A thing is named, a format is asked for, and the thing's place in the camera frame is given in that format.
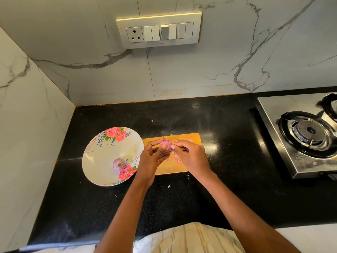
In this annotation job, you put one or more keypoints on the pile of onion peels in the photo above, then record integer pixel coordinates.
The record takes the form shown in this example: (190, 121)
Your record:
(177, 156)

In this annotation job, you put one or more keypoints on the stainless steel gas stove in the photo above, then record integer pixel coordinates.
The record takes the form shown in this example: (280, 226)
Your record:
(269, 106)

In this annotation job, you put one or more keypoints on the black stove burner grate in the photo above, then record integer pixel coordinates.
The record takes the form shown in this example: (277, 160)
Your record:
(329, 106)
(308, 134)

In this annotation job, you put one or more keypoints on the white wall switch panel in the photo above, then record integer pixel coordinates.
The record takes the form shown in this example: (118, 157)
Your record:
(158, 30)

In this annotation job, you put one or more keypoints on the person's left hand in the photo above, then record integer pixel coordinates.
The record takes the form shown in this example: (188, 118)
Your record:
(150, 161)

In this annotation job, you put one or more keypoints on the person's right hand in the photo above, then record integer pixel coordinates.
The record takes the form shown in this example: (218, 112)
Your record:
(195, 158)

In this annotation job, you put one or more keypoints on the beige striped garment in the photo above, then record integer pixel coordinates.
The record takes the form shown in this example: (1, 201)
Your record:
(189, 238)

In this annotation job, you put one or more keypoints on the white floral plate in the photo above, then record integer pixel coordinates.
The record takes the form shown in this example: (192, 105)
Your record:
(99, 157)

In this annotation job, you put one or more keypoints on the person's left forearm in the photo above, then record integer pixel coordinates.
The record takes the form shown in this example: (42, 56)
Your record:
(124, 221)

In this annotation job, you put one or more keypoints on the black stone countertop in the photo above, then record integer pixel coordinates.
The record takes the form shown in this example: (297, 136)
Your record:
(237, 113)

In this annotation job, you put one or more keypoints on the wooden cutting board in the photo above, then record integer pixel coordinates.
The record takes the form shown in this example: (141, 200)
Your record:
(168, 167)

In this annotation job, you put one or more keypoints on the small pink onion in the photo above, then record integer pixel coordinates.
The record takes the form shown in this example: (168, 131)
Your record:
(119, 165)
(165, 144)

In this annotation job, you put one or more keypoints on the person's right forearm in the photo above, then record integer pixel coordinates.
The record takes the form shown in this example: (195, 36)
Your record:
(245, 213)

